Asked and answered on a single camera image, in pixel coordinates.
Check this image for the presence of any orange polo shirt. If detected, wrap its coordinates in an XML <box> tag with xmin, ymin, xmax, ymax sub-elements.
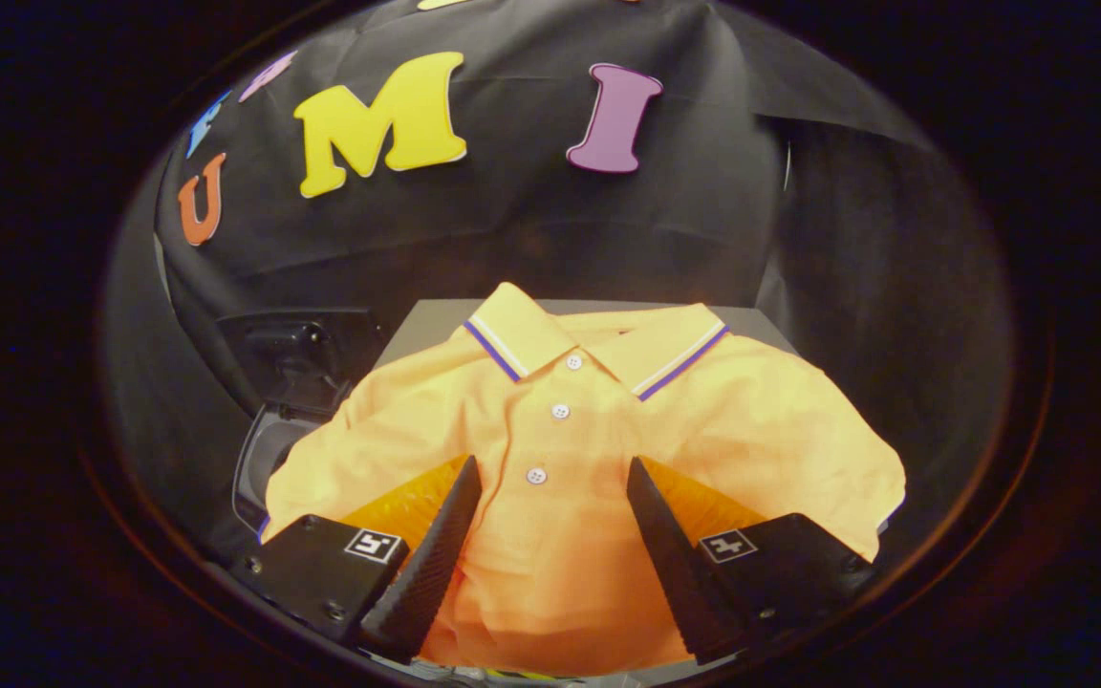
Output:
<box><xmin>262</xmin><ymin>282</ymin><xmax>907</xmax><ymax>675</ymax></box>

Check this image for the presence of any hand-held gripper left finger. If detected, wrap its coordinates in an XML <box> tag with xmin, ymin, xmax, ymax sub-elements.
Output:
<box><xmin>230</xmin><ymin>456</ymin><xmax>483</xmax><ymax>665</ymax></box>

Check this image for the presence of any black backdrop cloth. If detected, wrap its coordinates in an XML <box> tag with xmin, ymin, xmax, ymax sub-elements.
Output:
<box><xmin>101</xmin><ymin>0</ymin><xmax>1010</xmax><ymax>565</ymax></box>

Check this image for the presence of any grey cabinet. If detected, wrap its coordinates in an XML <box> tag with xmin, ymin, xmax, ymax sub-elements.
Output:
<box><xmin>378</xmin><ymin>298</ymin><xmax>800</xmax><ymax>369</ymax></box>

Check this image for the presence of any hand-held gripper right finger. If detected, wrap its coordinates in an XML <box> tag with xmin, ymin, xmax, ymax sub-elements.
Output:
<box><xmin>627</xmin><ymin>457</ymin><xmax>881</xmax><ymax>667</ymax></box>

